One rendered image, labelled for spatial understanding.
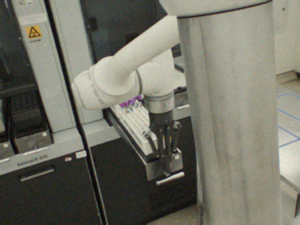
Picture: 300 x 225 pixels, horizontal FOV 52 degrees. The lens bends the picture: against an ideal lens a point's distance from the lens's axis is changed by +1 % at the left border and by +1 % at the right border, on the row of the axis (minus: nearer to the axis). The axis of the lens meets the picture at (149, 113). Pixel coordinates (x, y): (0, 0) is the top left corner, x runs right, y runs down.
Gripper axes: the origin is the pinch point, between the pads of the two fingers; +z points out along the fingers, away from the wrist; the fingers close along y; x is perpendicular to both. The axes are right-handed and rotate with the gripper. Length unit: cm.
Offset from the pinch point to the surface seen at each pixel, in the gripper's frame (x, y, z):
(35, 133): -46, 39, -1
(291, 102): -7, -60, -2
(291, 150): 17.3, -35.7, -2.1
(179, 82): -49, -31, -5
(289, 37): -165, -218, 31
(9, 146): -45, 49, 1
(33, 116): -53, 38, -5
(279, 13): -165, -201, 4
